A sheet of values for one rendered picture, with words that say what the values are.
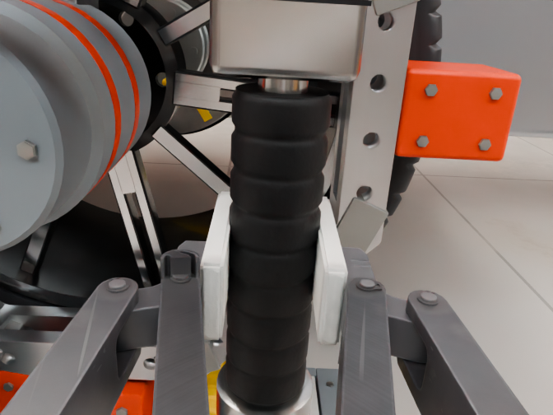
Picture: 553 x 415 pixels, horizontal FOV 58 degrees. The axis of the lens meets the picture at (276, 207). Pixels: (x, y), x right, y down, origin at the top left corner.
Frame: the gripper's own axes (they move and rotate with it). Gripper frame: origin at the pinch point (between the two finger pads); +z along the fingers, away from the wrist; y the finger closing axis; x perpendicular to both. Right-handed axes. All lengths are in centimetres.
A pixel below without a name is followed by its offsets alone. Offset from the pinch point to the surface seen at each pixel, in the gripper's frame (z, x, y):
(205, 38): 71, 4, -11
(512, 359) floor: 101, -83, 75
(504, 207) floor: 228, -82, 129
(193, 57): 69, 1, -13
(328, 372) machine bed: 83, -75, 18
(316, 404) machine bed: 72, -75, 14
